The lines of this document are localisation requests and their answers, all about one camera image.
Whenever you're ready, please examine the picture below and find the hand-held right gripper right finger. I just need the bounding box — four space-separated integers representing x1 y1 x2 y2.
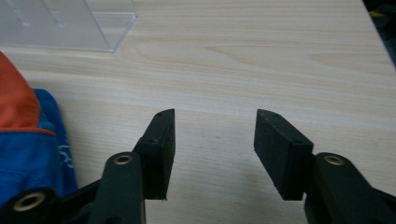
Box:
253 108 396 224

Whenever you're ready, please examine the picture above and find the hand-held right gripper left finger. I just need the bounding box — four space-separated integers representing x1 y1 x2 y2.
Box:
89 108 177 224

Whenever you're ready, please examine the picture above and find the blue and orange garment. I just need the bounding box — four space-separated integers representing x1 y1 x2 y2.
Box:
0 50 78 209

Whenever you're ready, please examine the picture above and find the clear plastic box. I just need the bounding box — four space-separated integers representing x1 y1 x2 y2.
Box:
0 0 138 53

